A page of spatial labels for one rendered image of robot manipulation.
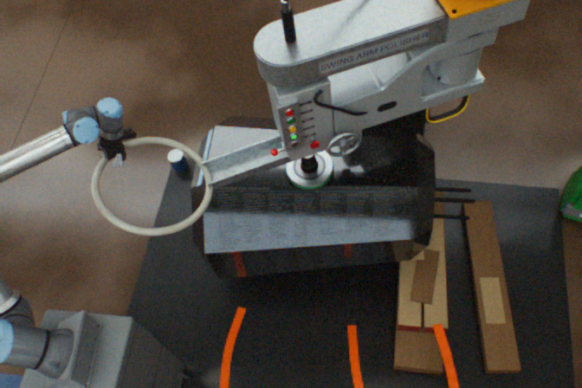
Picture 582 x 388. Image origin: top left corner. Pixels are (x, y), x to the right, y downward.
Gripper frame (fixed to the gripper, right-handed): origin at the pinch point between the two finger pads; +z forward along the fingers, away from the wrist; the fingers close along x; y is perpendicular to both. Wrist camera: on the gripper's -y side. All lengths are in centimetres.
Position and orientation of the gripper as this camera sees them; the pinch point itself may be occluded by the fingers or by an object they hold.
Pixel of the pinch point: (118, 159)
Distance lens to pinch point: 264.4
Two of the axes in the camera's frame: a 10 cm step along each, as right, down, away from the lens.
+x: 7.3, 6.2, -2.8
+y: -6.5, 5.2, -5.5
